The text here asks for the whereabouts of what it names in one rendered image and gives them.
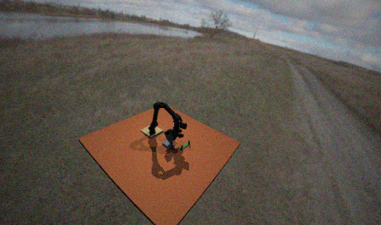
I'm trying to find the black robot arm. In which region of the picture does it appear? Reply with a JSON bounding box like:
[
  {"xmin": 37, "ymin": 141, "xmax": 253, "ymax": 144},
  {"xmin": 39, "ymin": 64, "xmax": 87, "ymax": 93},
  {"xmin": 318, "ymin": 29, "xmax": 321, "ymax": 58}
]
[{"xmin": 148, "ymin": 101, "xmax": 187, "ymax": 135}]

